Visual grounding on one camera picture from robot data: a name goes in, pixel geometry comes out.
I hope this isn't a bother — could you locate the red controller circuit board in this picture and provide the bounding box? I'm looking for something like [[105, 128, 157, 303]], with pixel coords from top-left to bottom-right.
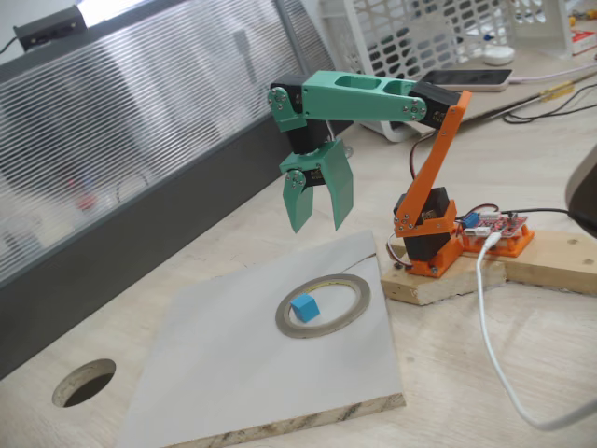
[[459, 209, 531, 242]]

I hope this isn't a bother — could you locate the grey ring of tape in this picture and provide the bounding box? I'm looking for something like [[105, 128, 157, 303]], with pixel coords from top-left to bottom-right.
[[274, 273, 372, 340]]

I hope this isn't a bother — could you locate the white perforated plastic crate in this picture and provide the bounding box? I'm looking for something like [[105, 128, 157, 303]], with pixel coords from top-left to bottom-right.
[[319, 0, 575, 144]]

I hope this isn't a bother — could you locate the orange board holder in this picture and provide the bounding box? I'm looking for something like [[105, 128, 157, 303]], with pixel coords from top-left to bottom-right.
[[459, 223, 536, 259]]

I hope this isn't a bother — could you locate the brown cardboard sheet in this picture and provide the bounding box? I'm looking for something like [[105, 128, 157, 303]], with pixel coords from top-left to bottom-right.
[[386, 46, 597, 138]]

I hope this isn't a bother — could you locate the long wooden plank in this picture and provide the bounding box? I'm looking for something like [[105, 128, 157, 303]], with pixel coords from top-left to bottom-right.
[[503, 227, 597, 296]]

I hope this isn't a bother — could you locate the white chipboard panel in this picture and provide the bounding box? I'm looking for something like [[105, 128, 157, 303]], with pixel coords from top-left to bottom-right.
[[115, 231, 406, 448]]

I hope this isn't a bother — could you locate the thin black cable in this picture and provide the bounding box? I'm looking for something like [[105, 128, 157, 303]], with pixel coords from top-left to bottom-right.
[[502, 69, 597, 125]]

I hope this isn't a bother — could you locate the white USB cable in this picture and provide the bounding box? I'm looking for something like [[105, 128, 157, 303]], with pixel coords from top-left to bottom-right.
[[475, 232, 597, 433]]

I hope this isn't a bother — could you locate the blue cube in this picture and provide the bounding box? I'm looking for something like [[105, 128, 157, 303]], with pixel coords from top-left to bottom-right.
[[289, 293, 321, 323]]

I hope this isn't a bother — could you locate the grey rounded object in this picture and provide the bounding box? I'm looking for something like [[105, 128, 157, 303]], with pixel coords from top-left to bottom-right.
[[562, 143, 597, 237]]

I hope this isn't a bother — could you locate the pale phone charging cable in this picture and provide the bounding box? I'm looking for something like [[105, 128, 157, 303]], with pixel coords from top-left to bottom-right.
[[509, 63, 597, 85]]

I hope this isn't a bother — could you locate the black power cable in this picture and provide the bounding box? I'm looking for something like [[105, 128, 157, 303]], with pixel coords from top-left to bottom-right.
[[501, 207, 597, 230]]

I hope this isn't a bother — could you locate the smartphone with pink case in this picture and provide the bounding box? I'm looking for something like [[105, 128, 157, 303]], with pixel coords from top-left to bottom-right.
[[419, 68, 514, 93]]

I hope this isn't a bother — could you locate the black box on divider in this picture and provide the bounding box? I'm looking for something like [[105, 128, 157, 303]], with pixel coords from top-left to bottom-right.
[[12, 5, 88, 51]]

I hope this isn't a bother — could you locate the grey ribbed desk divider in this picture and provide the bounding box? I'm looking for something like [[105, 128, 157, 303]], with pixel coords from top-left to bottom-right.
[[0, 0, 355, 382]]

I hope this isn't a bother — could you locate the wooden base block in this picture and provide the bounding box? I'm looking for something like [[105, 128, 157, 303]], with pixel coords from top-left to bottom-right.
[[380, 235, 508, 308]]

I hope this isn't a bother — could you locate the white earbuds case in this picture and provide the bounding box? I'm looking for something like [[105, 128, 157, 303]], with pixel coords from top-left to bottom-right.
[[482, 45, 517, 66]]

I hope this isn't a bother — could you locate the red and white box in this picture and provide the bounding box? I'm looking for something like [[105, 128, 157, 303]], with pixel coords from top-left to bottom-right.
[[569, 27, 597, 58]]

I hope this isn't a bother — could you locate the yellow handled screwdriver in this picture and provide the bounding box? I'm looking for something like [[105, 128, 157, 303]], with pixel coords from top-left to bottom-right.
[[538, 81, 576, 102]]

